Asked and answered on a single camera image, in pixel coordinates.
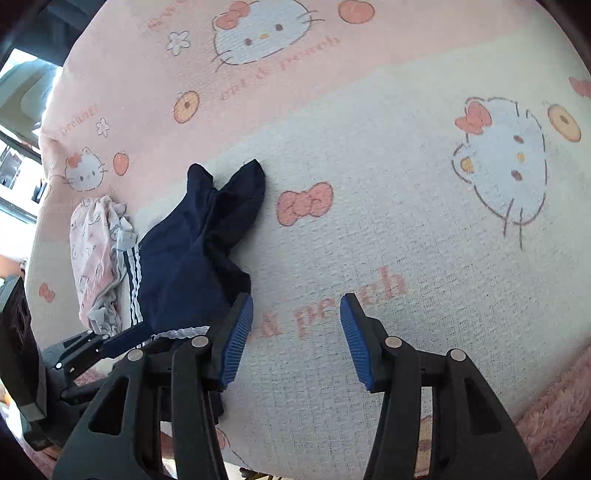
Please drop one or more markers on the grey background furniture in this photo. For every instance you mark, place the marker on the grey background furniture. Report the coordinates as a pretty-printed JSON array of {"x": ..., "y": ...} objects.
[{"x": 27, "y": 90}]

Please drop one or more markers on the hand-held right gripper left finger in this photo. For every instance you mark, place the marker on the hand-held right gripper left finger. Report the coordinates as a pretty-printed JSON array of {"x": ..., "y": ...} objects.
[{"x": 238, "y": 337}]

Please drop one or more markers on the pink cartoon cat printed blanket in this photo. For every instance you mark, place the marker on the pink cartoon cat printed blanket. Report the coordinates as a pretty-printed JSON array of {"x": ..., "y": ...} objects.
[{"x": 392, "y": 184}]

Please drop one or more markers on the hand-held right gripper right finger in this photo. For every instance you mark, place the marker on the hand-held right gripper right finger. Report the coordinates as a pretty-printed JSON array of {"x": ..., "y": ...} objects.
[{"x": 355, "y": 341}]

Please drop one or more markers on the pile of light clothes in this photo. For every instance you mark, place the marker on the pile of light clothes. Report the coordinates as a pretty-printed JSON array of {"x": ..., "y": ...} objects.
[{"x": 124, "y": 240}]

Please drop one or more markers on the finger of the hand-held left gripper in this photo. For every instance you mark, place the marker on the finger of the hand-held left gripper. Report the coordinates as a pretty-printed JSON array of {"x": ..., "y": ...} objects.
[
  {"x": 92, "y": 346},
  {"x": 83, "y": 385}
]

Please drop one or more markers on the pink fluffy robe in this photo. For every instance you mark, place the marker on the pink fluffy robe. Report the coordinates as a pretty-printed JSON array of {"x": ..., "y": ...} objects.
[{"x": 554, "y": 415}]

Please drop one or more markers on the navy shorts with white stripes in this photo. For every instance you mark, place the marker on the navy shorts with white stripes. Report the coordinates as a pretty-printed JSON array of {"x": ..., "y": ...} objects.
[{"x": 194, "y": 263}]

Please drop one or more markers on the pink printed garment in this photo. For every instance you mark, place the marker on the pink printed garment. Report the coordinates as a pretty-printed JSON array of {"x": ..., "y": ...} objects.
[{"x": 90, "y": 249}]

